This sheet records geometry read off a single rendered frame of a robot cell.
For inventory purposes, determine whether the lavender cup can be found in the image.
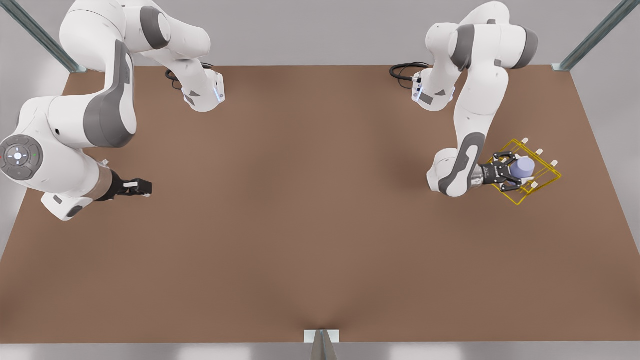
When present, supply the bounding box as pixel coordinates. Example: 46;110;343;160
510;156;536;180

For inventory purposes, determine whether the black cable loop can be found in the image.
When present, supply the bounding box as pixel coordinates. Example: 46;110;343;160
389;62;432;91
165;62;215;92

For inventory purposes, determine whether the yellow wire cup holder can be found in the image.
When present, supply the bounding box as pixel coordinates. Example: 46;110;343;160
487;138;562;206

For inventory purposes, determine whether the silver frame post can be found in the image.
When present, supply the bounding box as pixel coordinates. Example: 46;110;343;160
304;329;340;360
551;0;640;72
0;0;87;74

